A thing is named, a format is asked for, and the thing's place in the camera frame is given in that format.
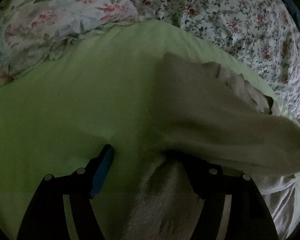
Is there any green bed sheet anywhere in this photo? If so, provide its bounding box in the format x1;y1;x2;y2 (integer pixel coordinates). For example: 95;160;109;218
0;20;300;240

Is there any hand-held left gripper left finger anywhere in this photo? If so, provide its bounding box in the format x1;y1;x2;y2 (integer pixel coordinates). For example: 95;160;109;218
16;144;115;240

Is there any small-flower floral quilt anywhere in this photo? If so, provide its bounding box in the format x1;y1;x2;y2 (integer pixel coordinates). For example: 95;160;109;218
120;0;300;130

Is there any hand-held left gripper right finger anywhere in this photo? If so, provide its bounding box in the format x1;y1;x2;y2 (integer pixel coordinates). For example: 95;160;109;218
179;160;279;240

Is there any ruffled large-flower pillow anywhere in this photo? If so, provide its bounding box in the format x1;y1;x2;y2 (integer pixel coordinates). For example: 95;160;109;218
0;0;140;88

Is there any beige knit sweater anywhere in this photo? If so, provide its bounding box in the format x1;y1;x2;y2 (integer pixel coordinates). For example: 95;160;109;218
122;52;300;240

